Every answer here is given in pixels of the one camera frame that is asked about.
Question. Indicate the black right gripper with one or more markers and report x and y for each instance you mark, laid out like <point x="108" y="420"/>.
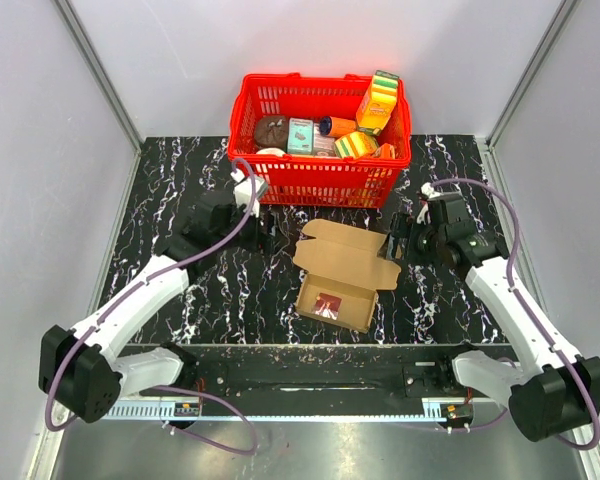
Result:
<point x="403" y="226"/>

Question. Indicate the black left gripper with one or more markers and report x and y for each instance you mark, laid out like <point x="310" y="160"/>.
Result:
<point x="260" y="239"/>

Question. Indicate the brown cardboard box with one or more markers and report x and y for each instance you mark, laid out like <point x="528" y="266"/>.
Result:
<point x="343" y="261"/>

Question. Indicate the small red plastic packet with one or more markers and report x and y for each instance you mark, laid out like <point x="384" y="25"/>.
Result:
<point x="327" y="306"/>

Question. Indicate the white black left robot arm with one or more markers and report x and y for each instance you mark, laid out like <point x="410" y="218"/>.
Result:
<point x="82" y="367"/>

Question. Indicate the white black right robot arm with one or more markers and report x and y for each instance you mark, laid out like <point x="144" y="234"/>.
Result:
<point x="553" y="389"/>

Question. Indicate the teal white small box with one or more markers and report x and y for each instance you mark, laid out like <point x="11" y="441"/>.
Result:
<point x="300" y="136"/>

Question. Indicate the pink white small box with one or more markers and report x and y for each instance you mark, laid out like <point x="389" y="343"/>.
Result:
<point x="323" y="146"/>

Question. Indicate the red plastic shopping basket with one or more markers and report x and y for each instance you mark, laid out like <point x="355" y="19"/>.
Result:
<point x="312" y="180"/>

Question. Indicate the white round lid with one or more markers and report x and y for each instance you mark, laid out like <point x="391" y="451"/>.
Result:
<point x="272" y="151"/>

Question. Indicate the small orange packet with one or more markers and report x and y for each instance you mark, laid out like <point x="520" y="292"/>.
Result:
<point x="385" y="151"/>

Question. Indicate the yellow green sponge pack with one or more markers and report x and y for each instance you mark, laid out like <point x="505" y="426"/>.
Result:
<point x="355" y="145"/>

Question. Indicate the orange cylindrical can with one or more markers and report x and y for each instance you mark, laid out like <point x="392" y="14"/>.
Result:
<point x="335" y="127"/>

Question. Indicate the tall orange sponge pack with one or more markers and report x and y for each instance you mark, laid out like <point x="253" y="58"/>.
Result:
<point x="378" y="103"/>

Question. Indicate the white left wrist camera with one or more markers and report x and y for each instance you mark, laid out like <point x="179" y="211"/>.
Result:
<point x="244" y="191"/>

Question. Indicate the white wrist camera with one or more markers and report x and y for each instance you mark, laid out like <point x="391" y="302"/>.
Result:
<point x="244" y="191"/>
<point x="427" y="192"/>

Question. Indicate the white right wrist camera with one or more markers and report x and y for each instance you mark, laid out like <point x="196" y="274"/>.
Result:
<point x="427" y="192"/>

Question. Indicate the aluminium slotted rail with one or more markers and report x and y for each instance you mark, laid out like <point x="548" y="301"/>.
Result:
<point x="312" y="405"/>

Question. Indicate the left aluminium frame post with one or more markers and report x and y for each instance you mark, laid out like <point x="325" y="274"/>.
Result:
<point x="85" y="46"/>

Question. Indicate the aluminium frame post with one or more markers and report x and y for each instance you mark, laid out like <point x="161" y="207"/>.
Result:
<point x="550" y="37"/>
<point x="85" y="46"/>

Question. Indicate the right aluminium frame post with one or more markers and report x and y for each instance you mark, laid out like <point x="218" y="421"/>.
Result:
<point x="550" y="37"/>

